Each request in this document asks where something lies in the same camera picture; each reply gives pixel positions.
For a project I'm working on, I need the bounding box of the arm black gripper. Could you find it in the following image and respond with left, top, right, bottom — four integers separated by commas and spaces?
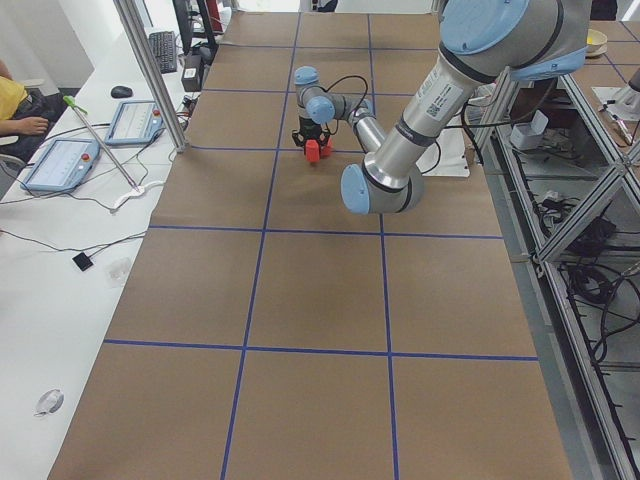
291, 117, 330, 149

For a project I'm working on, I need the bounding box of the red block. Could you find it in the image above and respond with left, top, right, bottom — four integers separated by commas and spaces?
304, 140, 322, 165
320, 138, 333, 158

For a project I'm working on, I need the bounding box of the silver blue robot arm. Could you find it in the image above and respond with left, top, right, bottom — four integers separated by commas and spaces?
294, 0, 591, 214

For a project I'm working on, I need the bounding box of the black box with label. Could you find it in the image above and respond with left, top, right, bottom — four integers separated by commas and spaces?
181, 54, 203, 93

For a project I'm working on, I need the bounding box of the black keyboard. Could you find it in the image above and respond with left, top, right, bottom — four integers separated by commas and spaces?
148, 31, 177, 74

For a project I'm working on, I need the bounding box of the far teach pendant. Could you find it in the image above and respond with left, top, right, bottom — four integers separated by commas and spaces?
104, 100, 164, 147

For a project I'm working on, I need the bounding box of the teach pendant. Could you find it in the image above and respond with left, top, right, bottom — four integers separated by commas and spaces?
104, 100, 164, 147
21, 139, 100, 193

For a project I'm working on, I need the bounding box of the black computer mouse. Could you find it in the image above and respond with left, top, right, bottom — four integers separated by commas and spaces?
110, 85, 133, 99

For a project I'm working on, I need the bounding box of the metal rod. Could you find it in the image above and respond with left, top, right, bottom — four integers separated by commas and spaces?
63, 95, 137, 188

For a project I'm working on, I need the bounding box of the near teach pendant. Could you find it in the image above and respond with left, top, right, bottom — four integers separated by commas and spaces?
21, 139, 100, 193

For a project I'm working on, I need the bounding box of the small black square pad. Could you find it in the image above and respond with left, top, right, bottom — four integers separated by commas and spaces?
72, 252, 94, 272

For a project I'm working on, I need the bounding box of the person in yellow shirt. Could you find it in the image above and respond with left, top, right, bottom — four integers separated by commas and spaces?
1, 61, 67, 163

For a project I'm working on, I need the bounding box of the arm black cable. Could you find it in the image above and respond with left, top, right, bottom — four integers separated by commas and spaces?
319, 74, 376, 136

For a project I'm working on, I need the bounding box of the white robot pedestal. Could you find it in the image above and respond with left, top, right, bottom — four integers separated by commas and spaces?
416, 129, 470, 178

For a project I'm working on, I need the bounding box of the aluminium frame post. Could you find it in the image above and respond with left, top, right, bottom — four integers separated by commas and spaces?
113, 0, 187, 153

